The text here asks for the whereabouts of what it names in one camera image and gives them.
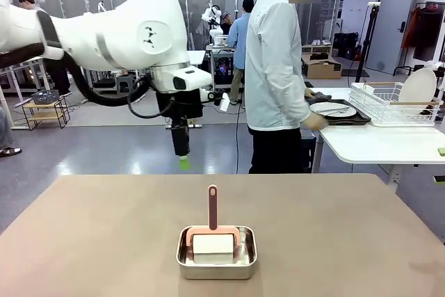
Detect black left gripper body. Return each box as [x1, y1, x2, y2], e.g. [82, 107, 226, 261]
[156, 90, 204, 130]

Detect large white dinner plate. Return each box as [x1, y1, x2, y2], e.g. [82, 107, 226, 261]
[309, 102, 357, 118]

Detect person's right forearm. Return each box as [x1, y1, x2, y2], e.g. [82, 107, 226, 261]
[277, 74, 313, 126]

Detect person's right hand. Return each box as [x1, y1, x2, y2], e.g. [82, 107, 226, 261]
[300, 111, 330, 131]

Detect computer with coloured lights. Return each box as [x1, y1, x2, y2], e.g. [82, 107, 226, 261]
[214, 57, 233, 86]

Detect grey step stool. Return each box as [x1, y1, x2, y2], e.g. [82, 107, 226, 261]
[115, 74, 137, 95]

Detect white side table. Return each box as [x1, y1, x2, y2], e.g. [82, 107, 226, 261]
[305, 87, 445, 193]

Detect pink lint roller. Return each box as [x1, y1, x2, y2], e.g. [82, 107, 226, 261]
[185, 184, 241, 265]

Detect person in blue shirt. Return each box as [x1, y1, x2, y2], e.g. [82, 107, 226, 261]
[227, 0, 253, 106]

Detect person in dark cap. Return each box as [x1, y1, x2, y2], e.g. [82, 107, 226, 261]
[220, 11, 236, 36]

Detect person in white hoodie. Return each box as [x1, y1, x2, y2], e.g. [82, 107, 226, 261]
[245, 0, 331, 175]

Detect black hanging jacket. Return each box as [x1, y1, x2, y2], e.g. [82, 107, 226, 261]
[412, 7, 445, 63]

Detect black clothes rack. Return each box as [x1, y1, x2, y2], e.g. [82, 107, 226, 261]
[394, 0, 445, 77]

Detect dark blue plastic stool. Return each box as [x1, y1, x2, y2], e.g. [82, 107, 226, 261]
[300, 129, 318, 173]

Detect stainless steel rectangular tray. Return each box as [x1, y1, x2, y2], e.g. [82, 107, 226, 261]
[175, 225, 258, 280]

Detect orange hanging jacket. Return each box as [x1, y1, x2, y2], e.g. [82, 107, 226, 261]
[402, 6, 422, 50]

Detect grey plastic basket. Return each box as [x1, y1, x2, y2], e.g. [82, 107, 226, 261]
[31, 89, 60, 105]

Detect open cardboard box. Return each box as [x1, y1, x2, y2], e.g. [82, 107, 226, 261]
[300, 51, 343, 80]

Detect white background desk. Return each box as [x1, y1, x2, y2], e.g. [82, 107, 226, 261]
[0, 56, 48, 130]

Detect seated person's leg and sandal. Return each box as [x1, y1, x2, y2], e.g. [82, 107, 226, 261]
[0, 105, 23, 159]

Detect person in beige sweater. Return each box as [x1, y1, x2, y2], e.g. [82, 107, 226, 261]
[17, 0, 73, 97]

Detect thin black hanging cable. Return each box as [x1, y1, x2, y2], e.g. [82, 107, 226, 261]
[235, 102, 241, 175]

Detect white wire dish rack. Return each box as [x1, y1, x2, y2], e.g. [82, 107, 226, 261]
[348, 81, 444, 127]

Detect black left arm cable bundle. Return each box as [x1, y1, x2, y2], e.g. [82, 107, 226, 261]
[0, 41, 177, 120]

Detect wooden black-frame low shelf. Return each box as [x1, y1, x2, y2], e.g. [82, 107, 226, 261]
[21, 97, 72, 131]

